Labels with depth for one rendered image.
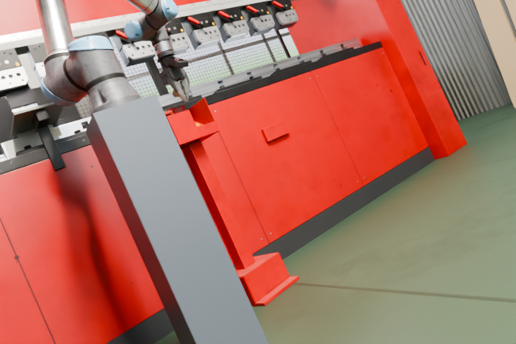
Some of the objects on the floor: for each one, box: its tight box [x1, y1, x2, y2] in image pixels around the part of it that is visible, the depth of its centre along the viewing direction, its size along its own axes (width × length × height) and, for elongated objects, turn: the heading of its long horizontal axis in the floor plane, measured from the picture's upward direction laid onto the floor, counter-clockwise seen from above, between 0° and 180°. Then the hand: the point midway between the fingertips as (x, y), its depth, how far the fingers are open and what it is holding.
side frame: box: [287, 0, 467, 160], centre depth 323 cm, size 25×85×230 cm, turn 127°
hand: (186, 98), depth 176 cm, fingers closed
